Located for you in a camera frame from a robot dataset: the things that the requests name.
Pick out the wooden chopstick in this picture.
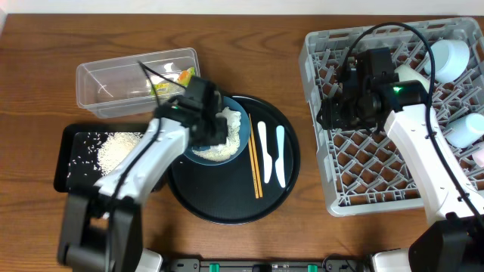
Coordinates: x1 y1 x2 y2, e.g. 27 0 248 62
248 114 259 199
251 118 263 199

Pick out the small white cup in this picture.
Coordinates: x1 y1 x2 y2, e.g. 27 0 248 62
445 113 484 148

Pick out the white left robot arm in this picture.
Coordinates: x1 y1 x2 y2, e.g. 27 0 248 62
57 107 228 271

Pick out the clear plastic bin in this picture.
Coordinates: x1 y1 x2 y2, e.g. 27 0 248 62
76 48 200 119

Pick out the light blue saucer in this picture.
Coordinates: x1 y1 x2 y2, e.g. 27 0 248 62
431 39 470 84

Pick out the white plastic knife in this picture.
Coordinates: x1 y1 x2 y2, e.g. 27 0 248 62
275 125 286 188
257 121 272 184

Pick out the white napkin waste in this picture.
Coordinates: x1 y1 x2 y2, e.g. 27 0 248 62
219 107 241 141

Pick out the grey dishwasher rack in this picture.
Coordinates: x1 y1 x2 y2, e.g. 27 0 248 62
299 17 483 217

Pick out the pale green bowl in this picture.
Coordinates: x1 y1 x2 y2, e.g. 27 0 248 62
393 64 430 93

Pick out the pink cup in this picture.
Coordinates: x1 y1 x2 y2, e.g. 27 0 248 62
472 145 484 168

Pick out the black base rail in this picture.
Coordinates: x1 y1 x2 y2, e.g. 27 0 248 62
160 255 374 272

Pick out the white rice pile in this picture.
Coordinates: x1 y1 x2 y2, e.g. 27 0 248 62
67 132 144 181

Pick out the black square mat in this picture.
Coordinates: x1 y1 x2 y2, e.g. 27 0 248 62
54 122 147 193

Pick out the black round tray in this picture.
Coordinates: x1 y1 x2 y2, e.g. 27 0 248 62
166 95 300 224

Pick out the green orange snack wrapper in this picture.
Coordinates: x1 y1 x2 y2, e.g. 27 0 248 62
150 67 196 98

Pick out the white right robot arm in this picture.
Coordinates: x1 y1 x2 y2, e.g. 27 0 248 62
316 77 483 271

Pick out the dark blue plate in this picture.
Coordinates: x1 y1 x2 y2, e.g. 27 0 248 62
184 97 250 166

